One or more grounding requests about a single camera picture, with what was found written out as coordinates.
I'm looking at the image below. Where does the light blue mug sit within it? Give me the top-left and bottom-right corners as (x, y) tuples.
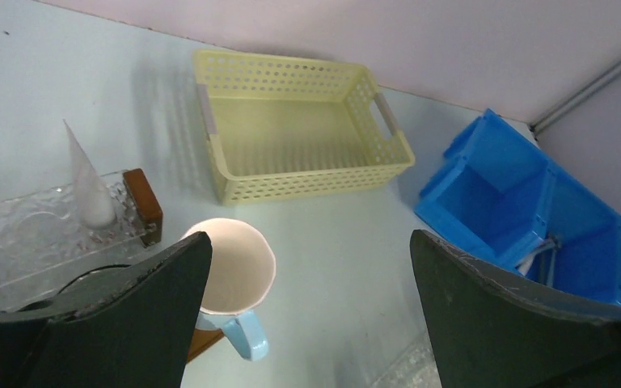
(181, 217), (277, 361)

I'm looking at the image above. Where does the clear textured oval tray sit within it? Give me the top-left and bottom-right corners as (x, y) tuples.
(371, 332), (441, 387)

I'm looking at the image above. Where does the dark grey mug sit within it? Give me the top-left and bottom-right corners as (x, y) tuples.
(18, 264), (129, 312)

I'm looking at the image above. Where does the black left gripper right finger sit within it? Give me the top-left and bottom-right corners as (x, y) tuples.
(410, 230), (621, 387)

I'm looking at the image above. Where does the yellow perforated plastic basket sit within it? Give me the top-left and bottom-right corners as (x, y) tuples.
(192, 49), (415, 205)

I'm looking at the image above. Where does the brown wooden oval tray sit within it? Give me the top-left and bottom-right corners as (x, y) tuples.
(186, 329), (224, 364)

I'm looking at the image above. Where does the blue plastic divided bin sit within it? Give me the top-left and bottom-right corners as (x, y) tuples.
(414, 110), (621, 306)

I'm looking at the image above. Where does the clear container with brown lid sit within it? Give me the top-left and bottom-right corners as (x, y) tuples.
(0, 169), (163, 310)

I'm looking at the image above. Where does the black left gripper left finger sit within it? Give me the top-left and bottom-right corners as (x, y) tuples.
(0, 232), (213, 387)

